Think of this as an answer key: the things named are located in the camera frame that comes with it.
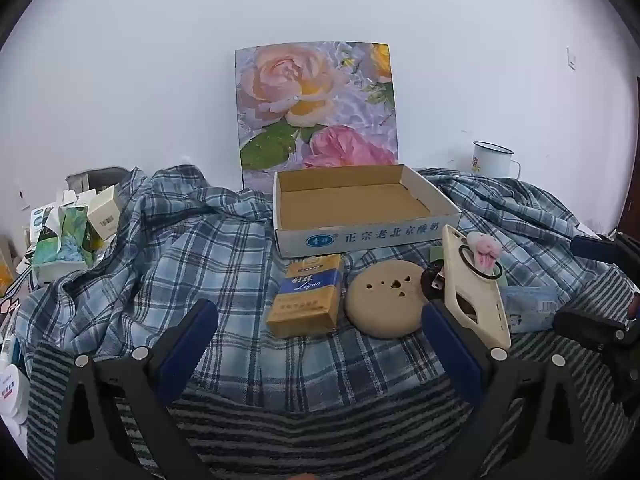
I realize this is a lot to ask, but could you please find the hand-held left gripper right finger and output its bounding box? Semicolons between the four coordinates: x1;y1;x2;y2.
421;301;601;480

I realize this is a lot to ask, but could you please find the grey striped towel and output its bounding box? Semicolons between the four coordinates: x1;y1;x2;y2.
25;260;640;480

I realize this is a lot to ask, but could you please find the white and blue carton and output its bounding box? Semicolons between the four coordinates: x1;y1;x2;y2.
27;202;63;248

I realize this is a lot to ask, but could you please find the beige phone case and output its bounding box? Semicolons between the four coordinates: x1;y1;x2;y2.
441;224;512;351

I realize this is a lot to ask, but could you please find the cardboard box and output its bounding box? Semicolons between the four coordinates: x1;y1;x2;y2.
272;163;462;259

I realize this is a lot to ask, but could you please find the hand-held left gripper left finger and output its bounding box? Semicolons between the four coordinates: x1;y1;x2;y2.
54;299;219;480

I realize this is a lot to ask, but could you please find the floral painted board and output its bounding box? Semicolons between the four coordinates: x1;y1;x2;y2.
234;40;401;192

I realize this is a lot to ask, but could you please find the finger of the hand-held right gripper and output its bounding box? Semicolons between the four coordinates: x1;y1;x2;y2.
570;234;640;267
552;307;640;403

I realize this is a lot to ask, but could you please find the gold and blue cigarette pack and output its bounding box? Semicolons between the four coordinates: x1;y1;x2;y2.
265;254;346;339

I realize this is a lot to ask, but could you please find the beige round cushion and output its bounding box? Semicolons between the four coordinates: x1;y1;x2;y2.
344;260;432;339

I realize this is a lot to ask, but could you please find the beige small carton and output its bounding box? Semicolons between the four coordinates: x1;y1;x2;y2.
86;184;123;241

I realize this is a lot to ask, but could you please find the blue plaid cloth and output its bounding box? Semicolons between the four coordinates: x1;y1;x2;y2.
12;162;616;401

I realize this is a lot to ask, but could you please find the white bottle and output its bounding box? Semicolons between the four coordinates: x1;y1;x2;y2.
0;360;31;426

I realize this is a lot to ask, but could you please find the grey bag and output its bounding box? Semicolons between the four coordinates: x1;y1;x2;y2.
65;165;133;196

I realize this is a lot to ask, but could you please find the white enamel mug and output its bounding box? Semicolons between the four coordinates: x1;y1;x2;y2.
470;141;522;179

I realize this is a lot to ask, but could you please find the pink plush charm with ring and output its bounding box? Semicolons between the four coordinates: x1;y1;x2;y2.
460;232;503;281

